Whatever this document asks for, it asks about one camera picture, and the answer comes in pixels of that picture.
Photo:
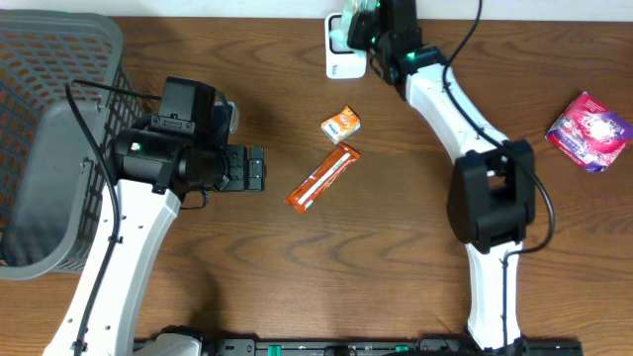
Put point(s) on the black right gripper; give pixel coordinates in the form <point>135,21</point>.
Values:
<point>357,32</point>

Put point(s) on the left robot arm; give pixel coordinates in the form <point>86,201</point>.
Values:
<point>149,169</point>

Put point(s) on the white barcode scanner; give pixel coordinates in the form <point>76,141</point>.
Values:
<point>341,62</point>

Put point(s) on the grey plastic mesh basket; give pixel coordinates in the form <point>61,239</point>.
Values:
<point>50,180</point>

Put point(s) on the orange white small packet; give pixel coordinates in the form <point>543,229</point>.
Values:
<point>341,126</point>

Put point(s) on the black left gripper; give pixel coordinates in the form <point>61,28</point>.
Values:
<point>236,167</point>

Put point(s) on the purple snack packet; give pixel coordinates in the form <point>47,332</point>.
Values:
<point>590,134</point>

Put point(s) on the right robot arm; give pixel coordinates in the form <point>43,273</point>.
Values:
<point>491,199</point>

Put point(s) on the mint green tissue packet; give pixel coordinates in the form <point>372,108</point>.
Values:
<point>358,24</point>

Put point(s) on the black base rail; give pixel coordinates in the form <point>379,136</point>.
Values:
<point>346,347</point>

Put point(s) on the orange snack bar wrapper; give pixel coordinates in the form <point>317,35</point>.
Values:
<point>320,179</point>

